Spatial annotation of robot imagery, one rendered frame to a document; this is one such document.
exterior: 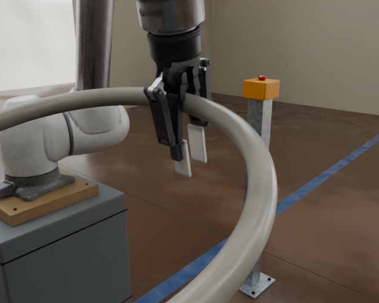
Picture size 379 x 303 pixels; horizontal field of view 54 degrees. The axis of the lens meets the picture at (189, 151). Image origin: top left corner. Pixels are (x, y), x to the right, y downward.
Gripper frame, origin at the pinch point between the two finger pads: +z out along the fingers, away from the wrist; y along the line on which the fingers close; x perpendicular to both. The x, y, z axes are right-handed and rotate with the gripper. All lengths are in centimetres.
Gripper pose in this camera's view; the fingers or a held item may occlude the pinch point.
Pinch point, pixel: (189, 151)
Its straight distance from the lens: 61.8
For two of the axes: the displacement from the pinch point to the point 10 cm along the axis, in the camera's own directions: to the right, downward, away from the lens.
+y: -6.0, 4.9, -6.4
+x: 8.0, 2.5, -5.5
